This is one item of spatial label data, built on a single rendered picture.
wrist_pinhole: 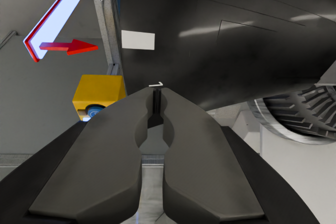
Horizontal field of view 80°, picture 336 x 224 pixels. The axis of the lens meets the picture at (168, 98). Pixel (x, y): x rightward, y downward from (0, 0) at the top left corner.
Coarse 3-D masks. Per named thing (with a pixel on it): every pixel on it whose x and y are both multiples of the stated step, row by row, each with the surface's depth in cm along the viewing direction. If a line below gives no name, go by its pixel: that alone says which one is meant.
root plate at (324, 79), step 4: (332, 64) 23; (328, 68) 24; (332, 68) 24; (328, 72) 24; (332, 72) 24; (324, 76) 24; (328, 76) 25; (332, 76) 25; (320, 80) 25; (324, 80) 25; (328, 80) 25; (332, 80) 25; (316, 84) 26; (320, 84) 25; (324, 84) 25; (328, 84) 25; (332, 84) 25
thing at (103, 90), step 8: (80, 80) 48; (88, 80) 48; (96, 80) 48; (104, 80) 48; (112, 80) 49; (120, 80) 49; (80, 88) 46; (88, 88) 46; (96, 88) 47; (104, 88) 47; (112, 88) 47; (120, 88) 48; (80, 96) 45; (88, 96) 45; (96, 96) 45; (104, 96) 45; (112, 96) 45; (120, 96) 48; (80, 104) 45; (88, 104) 45; (96, 104) 45; (104, 104) 45
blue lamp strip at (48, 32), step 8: (64, 0) 26; (72, 0) 28; (56, 8) 24; (64, 8) 26; (72, 8) 28; (56, 16) 24; (64, 16) 26; (48, 24) 22; (56, 24) 24; (40, 32) 21; (48, 32) 22; (56, 32) 24; (32, 40) 20; (40, 40) 21; (48, 40) 22; (40, 56) 21
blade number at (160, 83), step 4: (148, 76) 22; (152, 76) 22; (156, 76) 22; (160, 76) 22; (164, 76) 22; (144, 80) 22; (148, 80) 22; (152, 80) 22; (156, 80) 22; (160, 80) 22; (164, 80) 22; (144, 84) 22; (148, 84) 22; (152, 84) 22; (156, 84) 23; (160, 84) 23; (164, 84) 23; (156, 88) 23; (160, 88) 23
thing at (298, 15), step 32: (128, 0) 18; (160, 0) 18; (192, 0) 18; (224, 0) 18; (256, 0) 18; (288, 0) 18; (320, 0) 18; (160, 32) 20; (192, 32) 19; (224, 32) 19; (256, 32) 19; (288, 32) 19; (320, 32) 19; (128, 64) 21; (160, 64) 21; (192, 64) 21; (224, 64) 22; (256, 64) 22; (288, 64) 22; (320, 64) 22; (192, 96) 24; (224, 96) 25; (256, 96) 26
